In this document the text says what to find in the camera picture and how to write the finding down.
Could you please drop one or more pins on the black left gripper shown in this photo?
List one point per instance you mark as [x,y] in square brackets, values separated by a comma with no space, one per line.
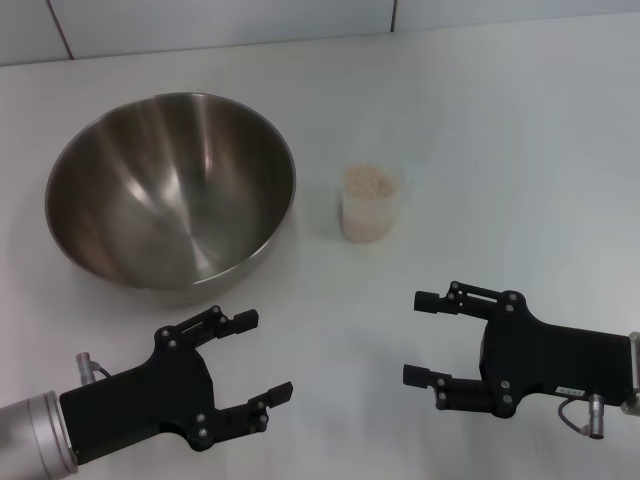
[150,400]

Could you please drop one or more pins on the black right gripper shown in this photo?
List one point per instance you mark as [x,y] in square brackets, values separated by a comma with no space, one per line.
[550,360]

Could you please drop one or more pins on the clear plastic cup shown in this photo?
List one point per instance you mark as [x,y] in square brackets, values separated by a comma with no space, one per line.
[370,227]

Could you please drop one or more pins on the stainless steel mixing bowl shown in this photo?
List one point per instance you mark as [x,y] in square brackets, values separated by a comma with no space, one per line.
[170,200]

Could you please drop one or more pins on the white rice grains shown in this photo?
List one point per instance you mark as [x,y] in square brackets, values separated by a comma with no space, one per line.
[370,182]

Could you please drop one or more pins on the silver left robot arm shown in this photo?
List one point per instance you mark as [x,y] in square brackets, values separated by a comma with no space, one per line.
[30,435]

